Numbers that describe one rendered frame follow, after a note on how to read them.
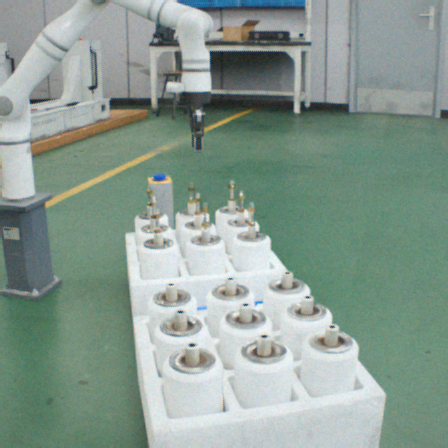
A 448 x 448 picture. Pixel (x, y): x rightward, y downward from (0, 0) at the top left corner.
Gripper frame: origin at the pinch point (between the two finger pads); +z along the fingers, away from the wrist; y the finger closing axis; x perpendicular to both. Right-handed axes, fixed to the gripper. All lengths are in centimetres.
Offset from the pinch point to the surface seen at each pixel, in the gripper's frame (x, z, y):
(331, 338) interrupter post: -15, 21, -67
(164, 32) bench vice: -11, -40, 444
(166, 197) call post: 7.5, 20.6, 24.6
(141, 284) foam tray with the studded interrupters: 16.1, 29.2, -20.7
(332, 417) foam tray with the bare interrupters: -14, 32, -74
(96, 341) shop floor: 29, 47, -15
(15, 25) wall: 181, -62, 630
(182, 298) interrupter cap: 8, 22, -45
